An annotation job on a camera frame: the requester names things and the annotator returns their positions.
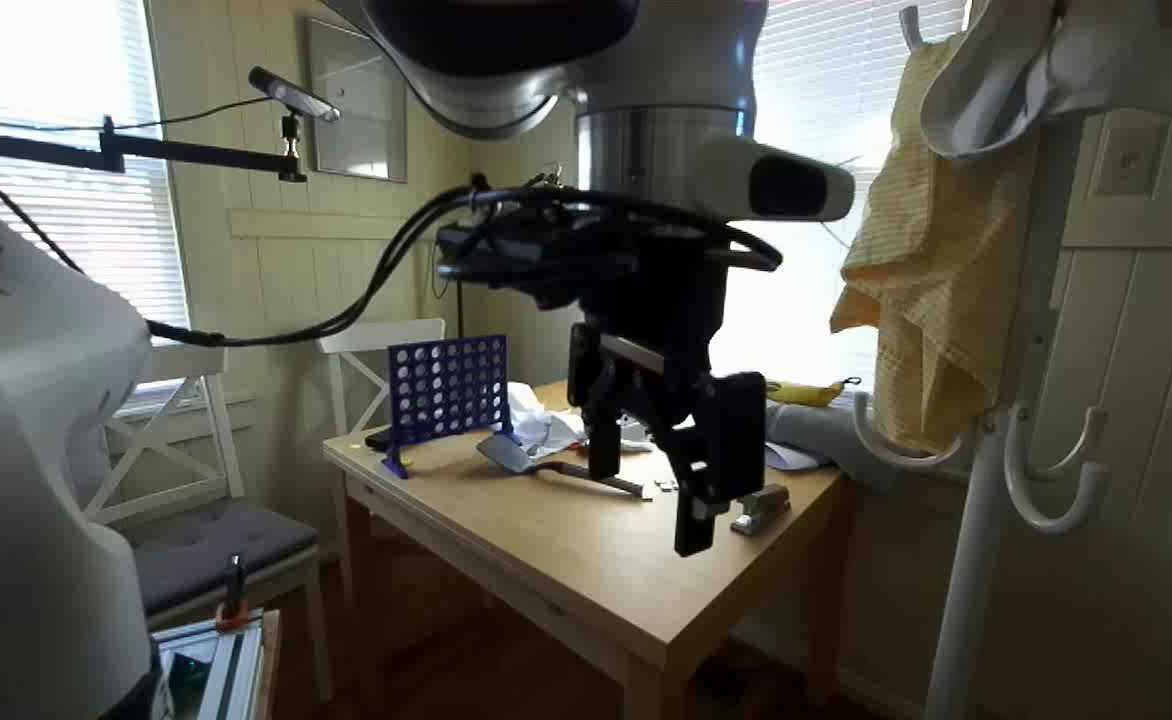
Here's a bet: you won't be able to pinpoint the large window blinds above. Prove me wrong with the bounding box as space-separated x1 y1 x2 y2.
709 0 974 390

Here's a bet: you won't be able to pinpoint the white coat stand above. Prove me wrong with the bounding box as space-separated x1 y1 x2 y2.
847 0 1113 720

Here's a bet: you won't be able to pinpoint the grey folded towel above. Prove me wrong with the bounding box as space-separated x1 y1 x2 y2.
758 397 963 492

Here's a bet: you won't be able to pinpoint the stack of books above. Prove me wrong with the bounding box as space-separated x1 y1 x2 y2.
147 608 284 720

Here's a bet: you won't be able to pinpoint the grey stapler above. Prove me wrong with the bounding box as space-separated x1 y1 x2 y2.
729 481 797 539

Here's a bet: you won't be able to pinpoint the black spatula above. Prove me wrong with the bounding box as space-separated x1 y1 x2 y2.
529 456 657 504

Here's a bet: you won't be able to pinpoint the small window blinds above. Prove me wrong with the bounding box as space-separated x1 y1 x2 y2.
0 0 196 332

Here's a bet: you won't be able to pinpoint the white panelled door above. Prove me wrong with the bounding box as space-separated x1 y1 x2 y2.
1045 103 1172 720

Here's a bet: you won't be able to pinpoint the red black clamp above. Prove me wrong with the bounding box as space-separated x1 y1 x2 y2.
211 548 262 630

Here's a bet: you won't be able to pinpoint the black camera on boom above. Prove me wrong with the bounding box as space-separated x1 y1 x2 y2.
245 63 348 128

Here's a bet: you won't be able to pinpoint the yellow cloth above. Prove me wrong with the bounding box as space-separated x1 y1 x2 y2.
828 35 1048 458

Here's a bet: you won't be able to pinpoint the blue connect four grid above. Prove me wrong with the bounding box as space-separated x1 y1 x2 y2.
377 332 519 484

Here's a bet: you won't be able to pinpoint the white chair with cushion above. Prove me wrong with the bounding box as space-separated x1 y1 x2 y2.
80 337 336 704

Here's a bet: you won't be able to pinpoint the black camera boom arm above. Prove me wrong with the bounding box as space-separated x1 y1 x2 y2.
0 116 310 188

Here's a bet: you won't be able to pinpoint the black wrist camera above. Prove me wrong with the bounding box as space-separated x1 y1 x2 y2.
430 214 593 309

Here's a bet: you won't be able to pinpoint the framed wall panel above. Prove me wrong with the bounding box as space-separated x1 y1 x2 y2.
295 13 410 188

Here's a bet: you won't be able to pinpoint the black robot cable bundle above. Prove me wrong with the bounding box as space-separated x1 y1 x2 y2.
140 171 788 350

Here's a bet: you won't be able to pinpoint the white plain chair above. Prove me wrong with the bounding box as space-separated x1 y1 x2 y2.
310 314 453 438

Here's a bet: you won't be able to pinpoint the blue white crumpled packaging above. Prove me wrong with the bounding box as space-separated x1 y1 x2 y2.
473 376 589 481

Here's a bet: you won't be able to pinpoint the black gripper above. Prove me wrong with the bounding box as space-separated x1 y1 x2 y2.
563 214 770 565

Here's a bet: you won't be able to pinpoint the yellow banana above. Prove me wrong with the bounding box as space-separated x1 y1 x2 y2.
764 376 854 414

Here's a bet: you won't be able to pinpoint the grey seat cushion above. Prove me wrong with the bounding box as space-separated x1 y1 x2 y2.
128 492 325 618

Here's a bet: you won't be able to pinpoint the white cap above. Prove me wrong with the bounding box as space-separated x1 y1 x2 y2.
914 0 1172 162

